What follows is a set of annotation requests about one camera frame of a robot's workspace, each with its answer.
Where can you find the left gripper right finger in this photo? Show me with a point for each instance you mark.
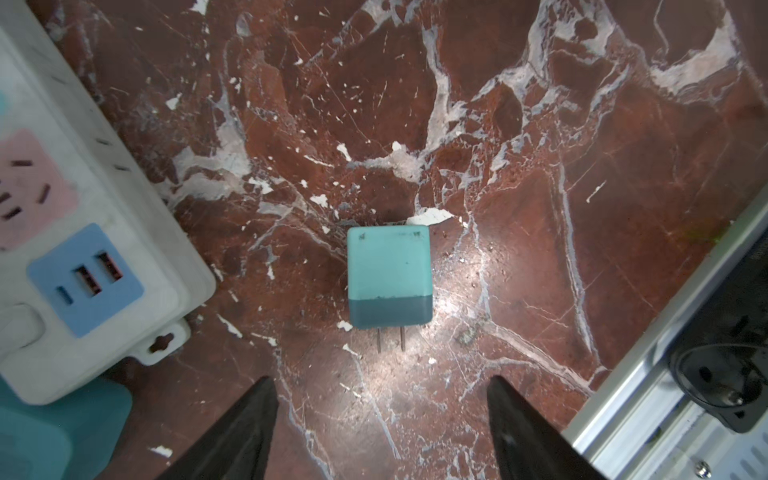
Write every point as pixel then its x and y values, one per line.
pixel 526 446

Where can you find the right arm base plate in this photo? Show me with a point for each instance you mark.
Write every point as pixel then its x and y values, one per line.
pixel 720 358

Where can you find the long white power strip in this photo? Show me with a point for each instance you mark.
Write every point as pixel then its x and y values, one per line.
pixel 94 268

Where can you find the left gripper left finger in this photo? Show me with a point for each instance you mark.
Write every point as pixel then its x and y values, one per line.
pixel 237 446

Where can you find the aluminium front rail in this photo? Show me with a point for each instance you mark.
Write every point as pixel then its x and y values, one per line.
pixel 689 401

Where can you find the teal USB power strip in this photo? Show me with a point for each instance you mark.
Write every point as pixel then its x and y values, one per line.
pixel 71 438

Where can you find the teal cube plug front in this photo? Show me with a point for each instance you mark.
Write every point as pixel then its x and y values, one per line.
pixel 389 277

